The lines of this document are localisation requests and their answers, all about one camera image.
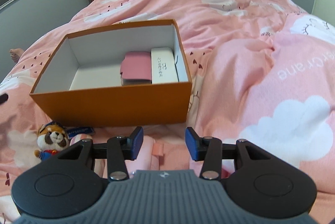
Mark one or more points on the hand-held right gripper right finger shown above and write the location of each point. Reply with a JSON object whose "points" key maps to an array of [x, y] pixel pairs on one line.
{"points": [[191, 144]]}

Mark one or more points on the pink cloud print blanket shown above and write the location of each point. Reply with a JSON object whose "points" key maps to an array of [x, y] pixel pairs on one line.
{"points": [[248, 56]]}

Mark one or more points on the pink card holder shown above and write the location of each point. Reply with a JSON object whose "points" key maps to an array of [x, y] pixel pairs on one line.
{"points": [[137, 67]]}

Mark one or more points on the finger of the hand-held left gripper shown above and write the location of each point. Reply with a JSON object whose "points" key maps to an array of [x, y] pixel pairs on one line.
{"points": [[2, 99]]}

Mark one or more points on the red panda plush toy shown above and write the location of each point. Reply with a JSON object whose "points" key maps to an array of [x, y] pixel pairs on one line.
{"points": [[52, 139]]}

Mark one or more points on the orange cardboard box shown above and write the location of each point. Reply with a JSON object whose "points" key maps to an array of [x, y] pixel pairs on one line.
{"points": [[117, 106]]}

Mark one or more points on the white glasses case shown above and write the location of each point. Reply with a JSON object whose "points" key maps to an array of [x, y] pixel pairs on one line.
{"points": [[163, 67]]}

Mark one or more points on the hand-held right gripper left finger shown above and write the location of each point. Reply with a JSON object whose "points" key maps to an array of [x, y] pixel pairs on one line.
{"points": [[137, 144]]}

